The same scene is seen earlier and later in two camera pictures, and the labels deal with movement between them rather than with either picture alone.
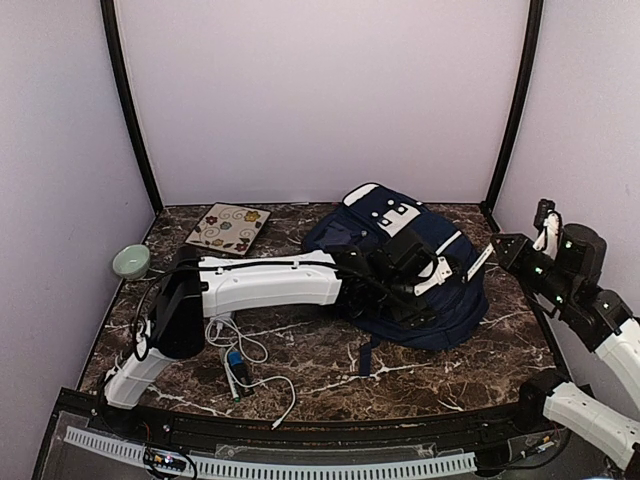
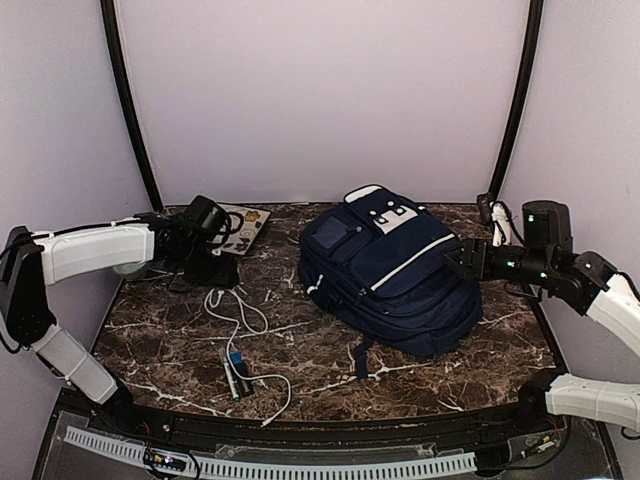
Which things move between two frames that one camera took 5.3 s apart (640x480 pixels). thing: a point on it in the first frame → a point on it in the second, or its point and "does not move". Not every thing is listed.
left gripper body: (411, 316) → (201, 270)
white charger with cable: (227, 319) → (253, 332)
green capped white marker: (232, 385) does not move
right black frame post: (533, 22) does not move
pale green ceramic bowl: (132, 261) does not move
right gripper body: (522, 269) → (489, 270)
